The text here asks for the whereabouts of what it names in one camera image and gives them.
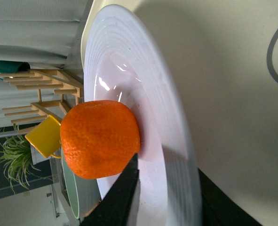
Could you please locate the light green bowl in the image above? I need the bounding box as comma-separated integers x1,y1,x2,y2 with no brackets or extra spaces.
62,153,101,219

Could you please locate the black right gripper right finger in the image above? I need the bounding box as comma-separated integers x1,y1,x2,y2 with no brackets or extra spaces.
199,170,260,226

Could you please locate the wooden dish rack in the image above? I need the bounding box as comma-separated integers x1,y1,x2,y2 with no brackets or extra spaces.
0,69,83,125

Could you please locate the yellow mug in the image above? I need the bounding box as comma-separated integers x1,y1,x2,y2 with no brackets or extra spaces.
25,115,61,159

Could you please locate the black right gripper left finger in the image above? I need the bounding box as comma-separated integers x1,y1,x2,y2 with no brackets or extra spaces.
81,154,141,226

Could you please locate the green potted plant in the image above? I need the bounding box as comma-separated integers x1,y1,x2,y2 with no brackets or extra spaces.
0,124,52,194

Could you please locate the dark green mug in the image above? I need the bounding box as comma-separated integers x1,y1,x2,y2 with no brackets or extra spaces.
0,60,31,73

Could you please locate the white round plate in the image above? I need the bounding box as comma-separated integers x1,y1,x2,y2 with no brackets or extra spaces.
81,4,202,226

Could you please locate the orange mandarin fruit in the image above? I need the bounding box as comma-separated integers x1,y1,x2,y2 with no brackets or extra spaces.
60,100,141,179

